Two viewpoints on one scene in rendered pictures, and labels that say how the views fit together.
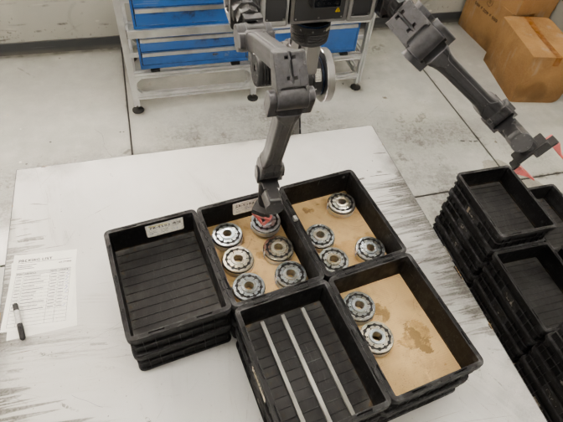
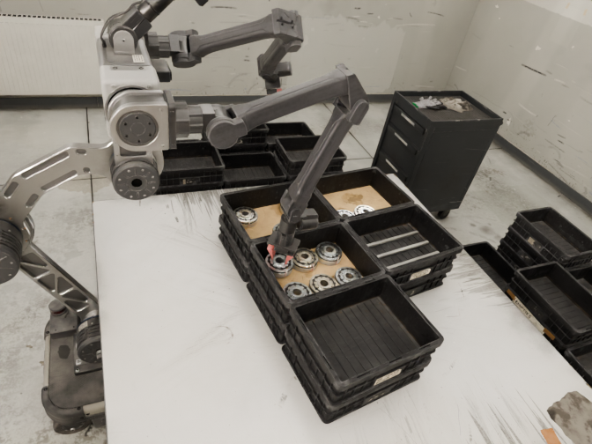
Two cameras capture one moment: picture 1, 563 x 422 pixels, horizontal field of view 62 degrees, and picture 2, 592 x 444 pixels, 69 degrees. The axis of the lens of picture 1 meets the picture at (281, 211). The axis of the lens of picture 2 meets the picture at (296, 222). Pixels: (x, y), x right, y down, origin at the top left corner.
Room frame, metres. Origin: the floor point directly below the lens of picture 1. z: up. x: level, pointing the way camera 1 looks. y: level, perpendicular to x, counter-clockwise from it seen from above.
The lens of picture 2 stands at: (1.15, 1.15, 1.97)
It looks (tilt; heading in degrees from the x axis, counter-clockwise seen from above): 39 degrees down; 261
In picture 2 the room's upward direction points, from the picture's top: 12 degrees clockwise
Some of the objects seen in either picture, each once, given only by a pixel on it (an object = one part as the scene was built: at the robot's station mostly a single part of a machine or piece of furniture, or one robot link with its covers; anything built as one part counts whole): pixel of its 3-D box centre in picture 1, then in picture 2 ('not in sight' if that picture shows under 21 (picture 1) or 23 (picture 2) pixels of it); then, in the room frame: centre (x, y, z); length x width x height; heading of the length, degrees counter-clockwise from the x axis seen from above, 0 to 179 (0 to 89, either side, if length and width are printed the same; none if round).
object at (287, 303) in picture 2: (257, 243); (317, 260); (0.88, 0.07, 0.92); 0.40 x 0.30 x 0.02; 27
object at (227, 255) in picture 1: (238, 259); (323, 284); (0.86, 0.12, 0.86); 0.10 x 0.10 x 0.01
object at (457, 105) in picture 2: not in sight; (456, 103); (-0.22, -1.68, 0.88); 0.29 x 0.22 x 0.03; 20
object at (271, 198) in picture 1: (271, 187); (300, 214); (0.97, 0.04, 1.09); 0.11 x 0.09 x 0.12; 20
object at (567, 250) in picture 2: not in sight; (539, 257); (-0.66, -0.72, 0.37); 0.40 x 0.30 x 0.45; 110
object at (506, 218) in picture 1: (486, 228); (185, 186); (1.53, -1.03, 0.37); 0.40 x 0.30 x 0.45; 20
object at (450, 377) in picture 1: (401, 320); (359, 192); (0.67, -0.38, 0.92); 0.40 x 0.30 x 0.02; 27
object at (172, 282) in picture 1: (167, 279); (362, 335); (0.75, 0.33, 0.87); 0.40 x 0.30 x 0.11; 27
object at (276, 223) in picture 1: (266, 220); (279, 261); (1.02, 0.05, 0.88); 0.10 x 0.10 x 0.01
